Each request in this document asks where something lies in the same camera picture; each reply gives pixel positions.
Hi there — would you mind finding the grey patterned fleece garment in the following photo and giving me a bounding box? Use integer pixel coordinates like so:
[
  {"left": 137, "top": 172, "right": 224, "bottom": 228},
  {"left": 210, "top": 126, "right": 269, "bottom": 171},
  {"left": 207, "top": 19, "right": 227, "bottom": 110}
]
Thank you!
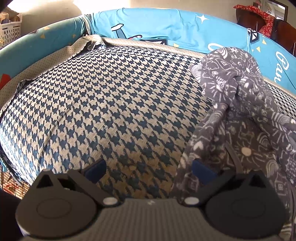
[{"left": 171, "top": 47, "right": 295, "bottom": 240}]

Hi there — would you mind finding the houndstooth mattress cover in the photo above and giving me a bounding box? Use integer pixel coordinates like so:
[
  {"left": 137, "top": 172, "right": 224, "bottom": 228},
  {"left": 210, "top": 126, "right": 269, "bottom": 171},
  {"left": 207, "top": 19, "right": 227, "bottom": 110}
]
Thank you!
[{"left": 0, "top": 34, "right": 296, "bottom": 202}]

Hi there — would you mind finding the blue cartoon bed bumper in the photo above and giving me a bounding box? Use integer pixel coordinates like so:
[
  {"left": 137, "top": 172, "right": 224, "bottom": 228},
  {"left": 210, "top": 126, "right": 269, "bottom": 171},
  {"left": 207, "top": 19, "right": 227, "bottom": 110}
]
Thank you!
[{"left": 1, "top": 8, "right": 295, "bottom": 92}]

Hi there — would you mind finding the red patterned cloth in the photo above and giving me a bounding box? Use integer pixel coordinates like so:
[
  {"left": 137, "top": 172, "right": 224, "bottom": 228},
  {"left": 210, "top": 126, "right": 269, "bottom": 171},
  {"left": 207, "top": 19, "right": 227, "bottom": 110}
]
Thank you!
[{"left": 233, "top": 4, "right": 275, "bottom": 38}]

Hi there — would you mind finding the dark wooden chair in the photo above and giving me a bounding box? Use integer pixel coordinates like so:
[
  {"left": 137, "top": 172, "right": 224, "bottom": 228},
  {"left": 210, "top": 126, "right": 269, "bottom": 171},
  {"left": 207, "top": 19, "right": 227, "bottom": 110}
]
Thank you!
[{"left": 235, "top": 9, "right": 296, "bottom": 56}]

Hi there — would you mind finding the white plastic basket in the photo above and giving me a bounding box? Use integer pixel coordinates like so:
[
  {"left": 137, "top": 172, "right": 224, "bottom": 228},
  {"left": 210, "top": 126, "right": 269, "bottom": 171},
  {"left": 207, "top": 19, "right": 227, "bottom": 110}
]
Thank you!
[{"left": 0, "top": 12, "right": 23, "bottom": 49}]

